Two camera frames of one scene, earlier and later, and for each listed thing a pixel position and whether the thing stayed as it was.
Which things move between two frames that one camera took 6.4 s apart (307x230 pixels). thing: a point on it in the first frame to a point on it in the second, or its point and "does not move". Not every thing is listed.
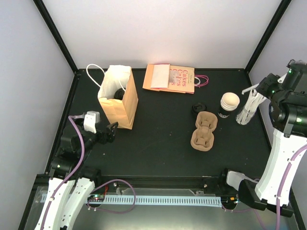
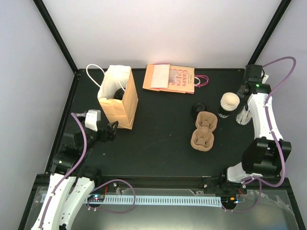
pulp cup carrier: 202,138 does not move
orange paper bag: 117,96 does not move
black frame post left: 55,35 does not move
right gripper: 263,88 to 239,92
